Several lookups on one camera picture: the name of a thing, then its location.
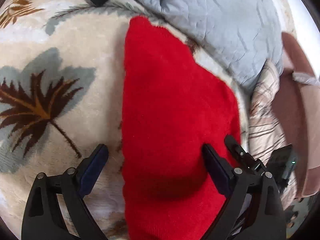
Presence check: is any red and blue knit garment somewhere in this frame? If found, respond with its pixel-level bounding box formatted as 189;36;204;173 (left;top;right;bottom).
121;17;240;239

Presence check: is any leaf pattern fleece blanket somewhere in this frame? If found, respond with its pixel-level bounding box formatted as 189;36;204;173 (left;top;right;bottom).
1;0;248;239

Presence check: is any beige striped patterned pillow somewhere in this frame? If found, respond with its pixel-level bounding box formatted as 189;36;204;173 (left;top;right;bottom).
249;60;297;210

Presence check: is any grey quilted pillow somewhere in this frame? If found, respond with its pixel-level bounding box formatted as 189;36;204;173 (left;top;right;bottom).
137;0;283;93

